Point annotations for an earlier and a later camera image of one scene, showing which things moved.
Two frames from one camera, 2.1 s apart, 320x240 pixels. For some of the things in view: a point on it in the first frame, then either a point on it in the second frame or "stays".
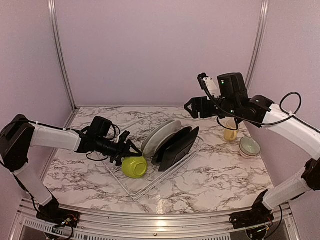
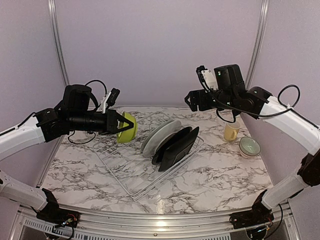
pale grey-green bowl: (249, 146) stays
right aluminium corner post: (263, 13) stays
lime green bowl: (134, 167) -> (128, 135)
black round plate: (157, 154) stays
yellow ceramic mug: (230, 135) stays
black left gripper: (126, 153) -> (110, 126)
